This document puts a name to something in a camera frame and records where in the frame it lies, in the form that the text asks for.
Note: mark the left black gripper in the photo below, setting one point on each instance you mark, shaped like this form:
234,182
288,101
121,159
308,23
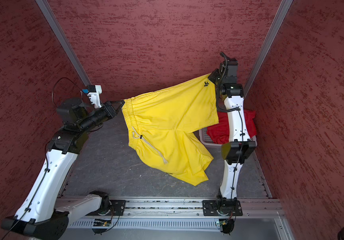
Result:
109,109

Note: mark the white perforated cable duct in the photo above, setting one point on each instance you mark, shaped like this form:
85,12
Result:
168,224

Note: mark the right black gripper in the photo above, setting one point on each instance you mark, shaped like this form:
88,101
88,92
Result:
214,76

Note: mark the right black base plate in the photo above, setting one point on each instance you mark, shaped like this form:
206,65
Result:
209,207

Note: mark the yellow shorts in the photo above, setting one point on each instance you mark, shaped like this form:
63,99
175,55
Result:
161,128

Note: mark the aluminium frame rail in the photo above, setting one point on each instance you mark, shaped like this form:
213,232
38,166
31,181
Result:
189,208

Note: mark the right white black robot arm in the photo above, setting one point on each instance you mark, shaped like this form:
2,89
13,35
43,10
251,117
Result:
230,100

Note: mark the right small circuit board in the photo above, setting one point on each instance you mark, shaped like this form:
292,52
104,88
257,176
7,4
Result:
222,224

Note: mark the left corner aluminium post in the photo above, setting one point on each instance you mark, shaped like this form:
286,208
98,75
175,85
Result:
59,33

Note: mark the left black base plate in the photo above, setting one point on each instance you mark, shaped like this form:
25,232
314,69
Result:
116,207

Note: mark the white plastic laundry basket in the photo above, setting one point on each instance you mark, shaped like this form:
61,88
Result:
206,140

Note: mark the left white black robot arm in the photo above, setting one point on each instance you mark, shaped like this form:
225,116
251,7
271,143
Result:
38,217

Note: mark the red shorts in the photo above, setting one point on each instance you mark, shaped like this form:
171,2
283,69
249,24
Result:
219,133

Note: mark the small circuit board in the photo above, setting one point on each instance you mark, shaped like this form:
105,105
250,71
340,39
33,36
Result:
102,223
222,224

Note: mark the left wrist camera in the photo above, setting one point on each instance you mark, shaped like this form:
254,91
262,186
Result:
93,92

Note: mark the right corner aluminium post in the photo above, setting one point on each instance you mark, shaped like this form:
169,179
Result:
267,43

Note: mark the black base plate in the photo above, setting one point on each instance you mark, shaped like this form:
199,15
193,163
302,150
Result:
116,207
209,207

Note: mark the corner aluminium post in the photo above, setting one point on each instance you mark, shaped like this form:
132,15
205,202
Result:
267,43
59,33

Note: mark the left small circuit board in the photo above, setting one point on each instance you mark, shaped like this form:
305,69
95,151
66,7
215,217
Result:
102,223

